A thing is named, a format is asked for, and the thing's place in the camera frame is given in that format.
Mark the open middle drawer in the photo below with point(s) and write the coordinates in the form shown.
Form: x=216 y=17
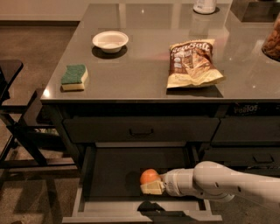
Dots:
x=109 y=190

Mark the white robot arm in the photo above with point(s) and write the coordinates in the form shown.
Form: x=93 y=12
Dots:
x=211 y=181

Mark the right middle drawer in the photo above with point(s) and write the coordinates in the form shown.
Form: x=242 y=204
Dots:
x=252 y=156

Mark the dark wooden chair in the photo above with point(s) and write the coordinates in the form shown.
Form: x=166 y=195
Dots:
x=27 y=125

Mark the green yellow sponge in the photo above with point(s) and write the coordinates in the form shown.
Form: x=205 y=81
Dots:
x=74 y=77

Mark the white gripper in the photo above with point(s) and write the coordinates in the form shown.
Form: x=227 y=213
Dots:
x=171 y=181

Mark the closed top drawer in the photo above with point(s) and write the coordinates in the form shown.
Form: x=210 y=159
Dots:
x=140 y=129

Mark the white container on counter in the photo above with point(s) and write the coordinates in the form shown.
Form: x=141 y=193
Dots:
x=204 y=6

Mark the right top drawer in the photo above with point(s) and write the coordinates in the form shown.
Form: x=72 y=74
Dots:
x=248 y=130

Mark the orange fruit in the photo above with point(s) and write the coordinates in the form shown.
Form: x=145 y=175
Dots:
x=148 y=176

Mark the grey drawer cabinet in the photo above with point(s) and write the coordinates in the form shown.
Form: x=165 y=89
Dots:
x=133 y=81

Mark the sea salt chip bag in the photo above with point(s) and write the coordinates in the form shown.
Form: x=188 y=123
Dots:
x=191 y=65

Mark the white paper bowl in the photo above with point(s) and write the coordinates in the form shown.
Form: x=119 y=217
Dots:
x=110 y=41

